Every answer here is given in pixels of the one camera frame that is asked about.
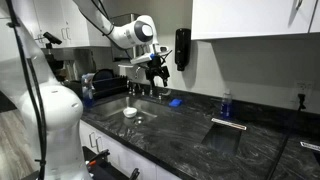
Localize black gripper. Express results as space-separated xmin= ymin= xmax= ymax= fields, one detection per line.
xmin=144 ymin=58 xmax=171 ymax=90

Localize clear soap bottle blue cap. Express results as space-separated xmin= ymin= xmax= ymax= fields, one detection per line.
xmin=80 ymin=73 xmax=96 ymax=110

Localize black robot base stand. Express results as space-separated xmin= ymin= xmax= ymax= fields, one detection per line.
xmin=81 ymin=146 xmax=141 ymax=180

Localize small bottle with blue liquid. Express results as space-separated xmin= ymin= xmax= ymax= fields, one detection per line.
xmin=219 ymin=89 xmax=234 ymax=120

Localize chrome gooseneck faucet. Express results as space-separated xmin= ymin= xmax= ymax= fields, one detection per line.
xmin=134 ymin=65 xmax=173 ymax=101

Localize chrome side tap fixture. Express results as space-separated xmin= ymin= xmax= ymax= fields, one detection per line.
xmin=125 ymin=79 xmax=146 ymax=98

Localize blue sponge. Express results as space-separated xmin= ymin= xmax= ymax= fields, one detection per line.
xmin=168 ymin=98 xmax=184 ymax=108

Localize black dish rack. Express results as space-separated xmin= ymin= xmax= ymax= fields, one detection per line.
xmin=63 ymin=74 xmax=129 ymax=101

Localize stainless steel sink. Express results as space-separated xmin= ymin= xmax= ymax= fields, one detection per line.
xmin=93 ymin=95 xmax=160 ymax=126

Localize black plate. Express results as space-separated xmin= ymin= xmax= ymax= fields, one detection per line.
xmin=92 ymin=68 xmax=116 ymax=83

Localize steel paper towel dispenser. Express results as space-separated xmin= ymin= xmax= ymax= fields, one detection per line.
xmin=109 ymin=13 xmax=143 ymax=69

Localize white lower cabinet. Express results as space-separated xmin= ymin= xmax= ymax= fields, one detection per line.
xmin=79 ymin=119 xmax=183 ymax=180

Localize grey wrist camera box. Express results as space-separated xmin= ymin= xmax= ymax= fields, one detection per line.
xmin=153 ymin=44 xmax=170 ymax=55

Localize black wall soap dispenser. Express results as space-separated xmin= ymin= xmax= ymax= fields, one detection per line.
xmin=174 ymin=28 xmax=192 ymax=72

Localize white upper cabinet small handles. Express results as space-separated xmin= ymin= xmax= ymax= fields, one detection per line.
xmin=0 ymin=0 xmax=112 ymax=50

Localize white upper cabinet long handle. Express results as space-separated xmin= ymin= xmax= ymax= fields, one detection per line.
xmin=190 ymin=0 xmax=320 ymax=41

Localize black camera on stand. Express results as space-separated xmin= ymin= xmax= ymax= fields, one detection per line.
xmin=42 ymin=31 xmax=64 ymax=50

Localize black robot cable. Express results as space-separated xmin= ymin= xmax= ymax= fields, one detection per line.
xmin=5 ymin=0 xmax=48 ymax=180

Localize black power cable with plug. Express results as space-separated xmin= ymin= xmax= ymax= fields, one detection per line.
xmin=266 ymin=93 xmax=307 ymax=180

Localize white wall outlet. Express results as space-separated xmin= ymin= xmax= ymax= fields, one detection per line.
xmin=294 ymin=79 xmax=315 ymax=101

